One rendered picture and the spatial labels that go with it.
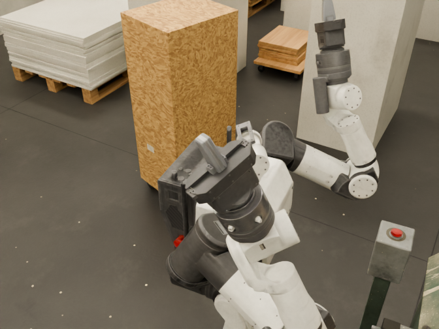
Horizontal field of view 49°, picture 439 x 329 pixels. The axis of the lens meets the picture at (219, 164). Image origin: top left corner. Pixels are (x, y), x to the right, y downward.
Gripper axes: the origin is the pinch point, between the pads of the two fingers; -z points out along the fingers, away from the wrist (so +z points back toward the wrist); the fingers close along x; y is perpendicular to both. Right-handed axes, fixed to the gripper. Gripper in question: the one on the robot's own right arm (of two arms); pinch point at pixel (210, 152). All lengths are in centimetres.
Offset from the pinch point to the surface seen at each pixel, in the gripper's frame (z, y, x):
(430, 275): 118, -13, 51
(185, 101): 97, -168, 52
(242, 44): 188, -329, 181
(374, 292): 131, -30, 38
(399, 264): 112, -21, 46
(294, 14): 209, -344, 261
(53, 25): 87, -382, 47
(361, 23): 131, -161, 181
